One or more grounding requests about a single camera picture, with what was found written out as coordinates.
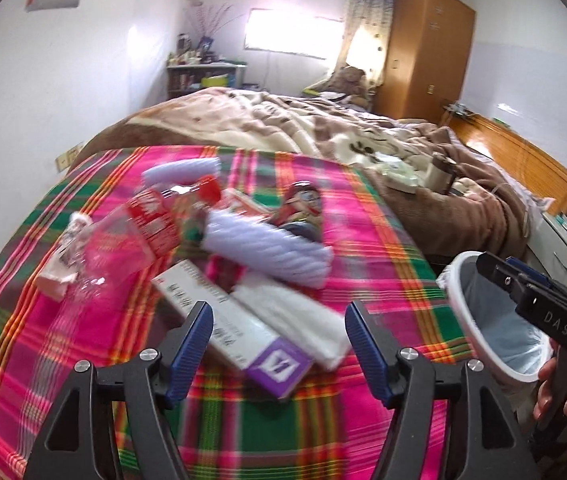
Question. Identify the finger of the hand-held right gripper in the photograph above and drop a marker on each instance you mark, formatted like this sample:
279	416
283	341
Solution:
528	270
496	272

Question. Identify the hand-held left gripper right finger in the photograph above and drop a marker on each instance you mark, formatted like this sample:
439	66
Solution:
364	346

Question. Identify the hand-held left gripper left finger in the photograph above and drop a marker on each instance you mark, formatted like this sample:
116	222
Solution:
191	346

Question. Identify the white and purple box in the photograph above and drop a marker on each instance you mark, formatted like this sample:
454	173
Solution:
223	317

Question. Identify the white trash bin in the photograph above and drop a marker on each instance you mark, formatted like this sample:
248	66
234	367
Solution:
463	305

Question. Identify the white foam net sleeve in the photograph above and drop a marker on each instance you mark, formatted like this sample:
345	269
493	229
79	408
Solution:
268	247
181	171

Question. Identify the clear bottle with red label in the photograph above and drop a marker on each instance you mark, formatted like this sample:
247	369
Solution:
151	222

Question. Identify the cartoon print snack packet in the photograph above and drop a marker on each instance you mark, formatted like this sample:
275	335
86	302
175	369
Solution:
301	210

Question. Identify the red and white carton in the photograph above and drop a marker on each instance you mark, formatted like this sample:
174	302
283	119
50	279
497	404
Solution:
241	202

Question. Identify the white pink wrapper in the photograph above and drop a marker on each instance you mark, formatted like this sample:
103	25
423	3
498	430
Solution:
56	275

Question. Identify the grey bedside cabinet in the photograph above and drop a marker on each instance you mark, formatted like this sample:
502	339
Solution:
563	245

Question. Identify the pale blue bin liner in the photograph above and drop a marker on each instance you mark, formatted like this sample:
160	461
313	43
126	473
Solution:
506	332

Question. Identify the pink green plaid blanket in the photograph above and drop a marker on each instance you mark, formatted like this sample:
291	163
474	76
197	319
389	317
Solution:
378	260

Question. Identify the wooden headboard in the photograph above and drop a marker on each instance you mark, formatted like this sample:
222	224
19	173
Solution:
518	155

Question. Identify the pale green tissue pack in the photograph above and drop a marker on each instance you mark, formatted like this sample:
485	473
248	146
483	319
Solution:
401	175

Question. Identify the power strip on headboard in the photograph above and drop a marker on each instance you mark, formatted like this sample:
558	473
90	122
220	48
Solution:
456	109

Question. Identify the wooden wardrobe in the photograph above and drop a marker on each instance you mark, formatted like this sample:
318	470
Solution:
428	55

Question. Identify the brown teddy bear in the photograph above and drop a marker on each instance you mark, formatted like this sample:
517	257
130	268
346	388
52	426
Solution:
351	82

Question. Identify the brown beige fleece blanket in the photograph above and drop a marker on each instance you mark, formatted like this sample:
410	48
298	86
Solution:
273	120

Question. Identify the cluttered bookshelf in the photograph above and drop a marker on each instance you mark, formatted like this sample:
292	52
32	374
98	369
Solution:
188	77

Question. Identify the patterned curtain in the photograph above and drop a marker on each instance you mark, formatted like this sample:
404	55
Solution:
363	30

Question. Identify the bright window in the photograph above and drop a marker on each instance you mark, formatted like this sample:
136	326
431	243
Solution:
293	32

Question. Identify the vase of dry branches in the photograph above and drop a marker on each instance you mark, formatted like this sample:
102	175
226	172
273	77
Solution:
208	30

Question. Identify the wall socket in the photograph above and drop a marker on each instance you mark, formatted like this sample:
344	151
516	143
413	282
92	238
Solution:
67	157

